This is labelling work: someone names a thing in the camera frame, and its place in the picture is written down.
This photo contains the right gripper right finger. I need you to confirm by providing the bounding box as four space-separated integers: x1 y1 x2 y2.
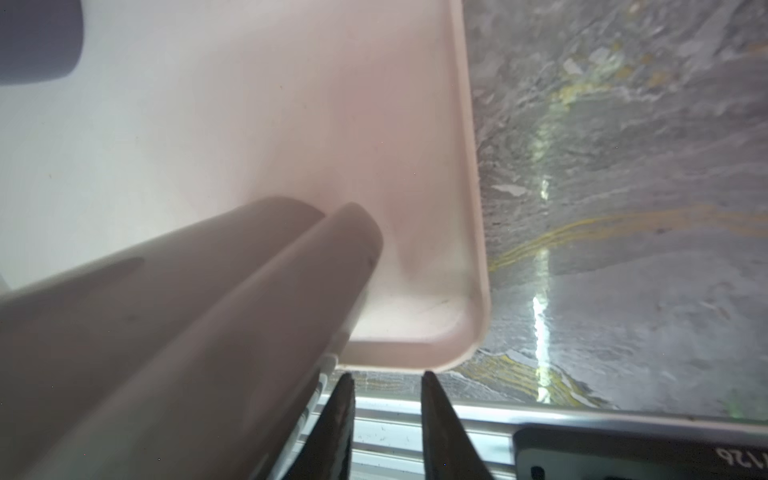
421 371 493 480

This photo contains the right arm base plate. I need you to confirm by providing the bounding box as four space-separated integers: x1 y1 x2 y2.
513 426 767 479

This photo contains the beige serving tray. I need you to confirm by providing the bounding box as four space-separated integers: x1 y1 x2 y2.
1 1 490 370

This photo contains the grey mug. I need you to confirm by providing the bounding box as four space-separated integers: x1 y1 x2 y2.
1 197 383 479

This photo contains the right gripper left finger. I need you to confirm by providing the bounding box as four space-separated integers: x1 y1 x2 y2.
283 373 356 480

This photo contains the lavender white mug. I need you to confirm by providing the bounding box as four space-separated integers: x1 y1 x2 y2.
1 0 84 86

